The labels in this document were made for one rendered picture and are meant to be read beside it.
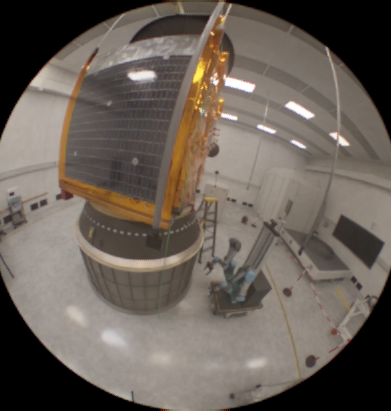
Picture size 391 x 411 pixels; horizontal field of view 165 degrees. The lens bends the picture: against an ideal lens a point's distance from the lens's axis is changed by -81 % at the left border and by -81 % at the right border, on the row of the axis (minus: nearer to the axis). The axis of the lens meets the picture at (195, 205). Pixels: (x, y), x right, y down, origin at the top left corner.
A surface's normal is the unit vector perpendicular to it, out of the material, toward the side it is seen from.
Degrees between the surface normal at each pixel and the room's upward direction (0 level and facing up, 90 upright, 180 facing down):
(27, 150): 90
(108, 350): 0
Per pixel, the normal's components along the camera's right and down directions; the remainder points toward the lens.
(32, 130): 0.97, 0.25
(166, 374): 0.22, -0.92
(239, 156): -0.13, 0.30
